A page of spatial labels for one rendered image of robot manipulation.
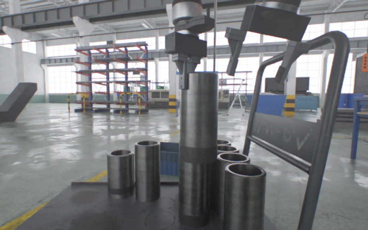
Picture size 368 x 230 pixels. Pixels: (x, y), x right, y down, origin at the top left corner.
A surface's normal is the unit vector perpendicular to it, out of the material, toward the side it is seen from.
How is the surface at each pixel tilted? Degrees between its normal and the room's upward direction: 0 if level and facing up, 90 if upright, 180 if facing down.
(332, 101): 85
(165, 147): 90
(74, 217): 0
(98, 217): 0
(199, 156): 90
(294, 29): 114
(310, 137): 82
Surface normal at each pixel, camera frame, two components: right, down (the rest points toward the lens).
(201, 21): -0.45, 0.07
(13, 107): 0.97, 0.03
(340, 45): -0.79, -0.20
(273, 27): 0.09, 0.47
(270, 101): -0.08, 0.15
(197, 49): 0.65, 0.07
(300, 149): -0.99, -0.14
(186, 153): -0.64, 0.06
